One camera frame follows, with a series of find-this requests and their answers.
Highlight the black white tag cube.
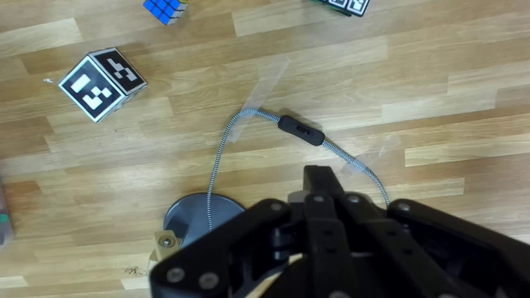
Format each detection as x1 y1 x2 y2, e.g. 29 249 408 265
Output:
55 47 148 124

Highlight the clear adhesive tape strip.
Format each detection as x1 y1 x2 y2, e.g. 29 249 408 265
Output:
228 57 292 144
339 134 402 174

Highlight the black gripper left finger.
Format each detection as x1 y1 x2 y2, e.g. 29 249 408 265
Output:
147 164 332 298

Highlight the blue tagged Rubik's cube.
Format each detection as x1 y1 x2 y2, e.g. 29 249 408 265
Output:
316 0 372 19

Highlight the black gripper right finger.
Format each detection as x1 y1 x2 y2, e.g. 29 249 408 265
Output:
320 164 530 298

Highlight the wooden desk lamp grey base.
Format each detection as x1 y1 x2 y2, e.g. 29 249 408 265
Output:
150 191 246 262

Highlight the small colourful cube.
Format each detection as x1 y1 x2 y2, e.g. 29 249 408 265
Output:
142 0 186 27

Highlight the braided grey lamp cable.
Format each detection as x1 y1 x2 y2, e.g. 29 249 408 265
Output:
203 106 390 234

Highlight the black inline lamp switch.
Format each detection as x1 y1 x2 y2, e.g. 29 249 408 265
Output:
276 115 325 148

